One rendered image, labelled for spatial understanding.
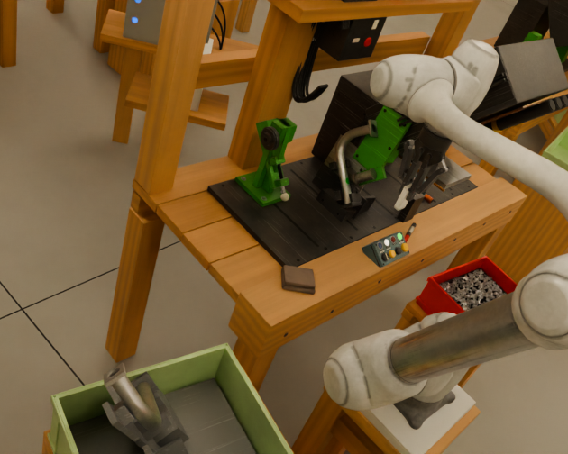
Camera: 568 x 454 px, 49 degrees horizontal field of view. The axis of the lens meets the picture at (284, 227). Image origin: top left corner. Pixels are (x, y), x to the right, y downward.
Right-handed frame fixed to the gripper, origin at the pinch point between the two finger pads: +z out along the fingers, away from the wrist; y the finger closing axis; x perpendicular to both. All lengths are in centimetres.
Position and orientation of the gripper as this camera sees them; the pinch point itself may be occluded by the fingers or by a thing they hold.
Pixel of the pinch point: (404, 196)
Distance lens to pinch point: 157.3
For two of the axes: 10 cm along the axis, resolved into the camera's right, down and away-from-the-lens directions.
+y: 6.4, 6.2, -4.5
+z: -2.8, 7.4, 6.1
